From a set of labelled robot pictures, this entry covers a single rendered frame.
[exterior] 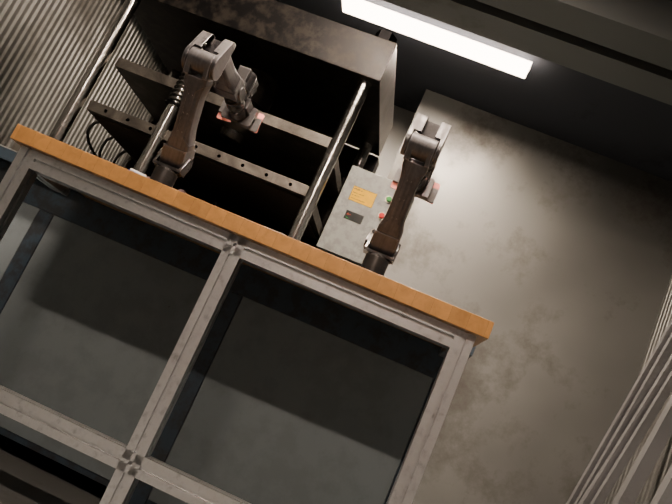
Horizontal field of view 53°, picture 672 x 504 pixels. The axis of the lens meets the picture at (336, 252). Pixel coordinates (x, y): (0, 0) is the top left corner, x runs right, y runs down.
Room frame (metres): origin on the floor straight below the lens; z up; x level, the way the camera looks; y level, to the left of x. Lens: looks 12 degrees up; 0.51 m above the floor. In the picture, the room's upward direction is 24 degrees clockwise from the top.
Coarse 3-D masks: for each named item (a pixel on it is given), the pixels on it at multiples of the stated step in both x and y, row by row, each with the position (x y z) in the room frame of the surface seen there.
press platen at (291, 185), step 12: (96, 108) 2.94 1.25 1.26; (108, 108) 2.93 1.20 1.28; (120, 120) 2.91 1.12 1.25; (132, 120) 2.91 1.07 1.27; (108, 132) 3.19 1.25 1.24; (144, 132) 2.90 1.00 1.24; (168, 132) 2.88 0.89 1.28; (204, 156) 2.86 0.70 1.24; (216, 156) 2.84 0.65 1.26; (228, 156) 2.83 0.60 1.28; (240, 168) 2.82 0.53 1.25; (252, 168) 2.82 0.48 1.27; (264, 168) 2.81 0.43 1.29; (264, 180) 2.81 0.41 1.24; (276, 180) 2.80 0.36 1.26; (288, 180) 2.79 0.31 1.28; (300, 192) 2.78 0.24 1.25; (312, 216) 3.06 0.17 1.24; (312, 228) 3.30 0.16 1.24
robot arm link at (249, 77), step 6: (240, 66) 1.89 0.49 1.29; (240, 72) 1.89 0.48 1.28; (246, 72) 1.89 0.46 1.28; (252, 72) 1.91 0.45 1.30; (246, 78) 1.89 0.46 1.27; (252, 78) 1.92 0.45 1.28; (246, 84) 1.89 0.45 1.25; (252, 84) 1.93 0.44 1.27; (240, 90) 1.84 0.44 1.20; (246, 90) 1.92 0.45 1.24; (222, 96) 1.90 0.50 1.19; (240, 96) 1.86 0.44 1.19; (240, 102) 1.88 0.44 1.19
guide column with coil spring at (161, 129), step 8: (176, 96) 2.84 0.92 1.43; (168, 104) 2.84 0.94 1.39; (168, 112) 2.84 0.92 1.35; (176, 112) 2.86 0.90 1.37; (160, 120) 2.84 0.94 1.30; (168, 120) 2.84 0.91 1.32; (160, 128) 2.84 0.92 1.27; (168, 128) 2.86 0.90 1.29; (152, 136) 2.84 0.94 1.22; (160, 136) 2.84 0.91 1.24; (152, 144) 2.84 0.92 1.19; (160, 144) 2.86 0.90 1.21; (144, 152) 2.84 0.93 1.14; (152, 152) 2.84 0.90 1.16; (144, 160) 2.84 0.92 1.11; (136, 168) 2.84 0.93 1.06; (144, 168) 2.84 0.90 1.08
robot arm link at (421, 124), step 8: (416, 120) 1.54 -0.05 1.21; (424, 120) 1.55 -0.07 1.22; (416, 128) 1.53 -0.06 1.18; (424, 128) 1.58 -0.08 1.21; (432, 128) 1.57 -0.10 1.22; (440, 128) 1.54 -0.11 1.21; (448, 128) 1.54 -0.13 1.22; (408, 136) 1.52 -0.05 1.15; (432, 136) 1.57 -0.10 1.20; (440, 136) 1.52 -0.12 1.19; (440, 144) 1.51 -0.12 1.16; (400, 152) 1.55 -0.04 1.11; (440, 152) 1.55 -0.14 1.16; (432, 160) 1.52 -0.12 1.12
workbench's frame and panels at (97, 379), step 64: (0, 256) 2.04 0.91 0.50; (64, 256) 2.02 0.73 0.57; (128, 256) 1.99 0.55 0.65; (192, 256) 1.96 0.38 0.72; (0, 320) 2.03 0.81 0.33; (64, 320) 2.00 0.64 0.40; (128, 320) 1.98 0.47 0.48; (256, 320) 1.92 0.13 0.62; (320, 320) 1.90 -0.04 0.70; (0, 384) 2.01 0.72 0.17; (64, 384) 1.99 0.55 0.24; (128, 384) 1.96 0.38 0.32; (192, 384) 1.94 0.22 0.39; (256, 384) 1.91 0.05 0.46; (320, 384) 1.89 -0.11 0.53; (384, 384) 1.86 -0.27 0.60; (64, 448) 1.98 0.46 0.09; (192, 448) 1.93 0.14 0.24; (256, 448) 1.90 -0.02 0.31; (320, 448) 1.88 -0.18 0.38; (384, 448) 1.85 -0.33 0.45
